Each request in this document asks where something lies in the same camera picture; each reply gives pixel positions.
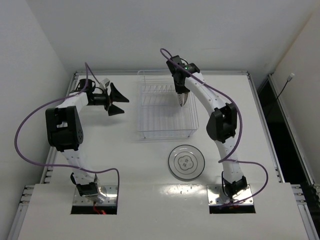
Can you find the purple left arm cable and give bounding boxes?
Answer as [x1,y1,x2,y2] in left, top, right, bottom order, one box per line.
[14,61,121,201]

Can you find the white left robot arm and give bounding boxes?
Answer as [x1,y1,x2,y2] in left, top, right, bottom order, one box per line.
[45,78,129,204]

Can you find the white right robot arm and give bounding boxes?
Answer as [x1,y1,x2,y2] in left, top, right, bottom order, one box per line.
[166,55,248,199]

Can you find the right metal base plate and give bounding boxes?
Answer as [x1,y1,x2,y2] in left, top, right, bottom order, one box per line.
[206,184,254,207]

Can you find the white plate green rim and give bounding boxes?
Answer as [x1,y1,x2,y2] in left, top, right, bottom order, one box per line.
[167,144,206,182]

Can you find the white wire dish rack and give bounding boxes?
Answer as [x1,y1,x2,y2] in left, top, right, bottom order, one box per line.
[137,70,199,141]

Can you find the orange sunburst plate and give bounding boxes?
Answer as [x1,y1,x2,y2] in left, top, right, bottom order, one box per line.
[182,92,189,106]

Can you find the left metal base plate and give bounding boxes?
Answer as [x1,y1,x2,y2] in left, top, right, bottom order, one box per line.
[72,185,118,207]

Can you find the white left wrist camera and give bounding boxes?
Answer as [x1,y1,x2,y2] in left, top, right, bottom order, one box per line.
[99,77,110,89]

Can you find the black cable white connector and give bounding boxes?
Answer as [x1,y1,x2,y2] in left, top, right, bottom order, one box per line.
[275,72,295,101]

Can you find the dark green ring plate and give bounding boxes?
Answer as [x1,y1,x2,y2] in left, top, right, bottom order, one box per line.
[177,93,185,107]

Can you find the metal base plate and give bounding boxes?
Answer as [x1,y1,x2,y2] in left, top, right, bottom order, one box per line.
[72,185,118,207]
[206,184,254,207]

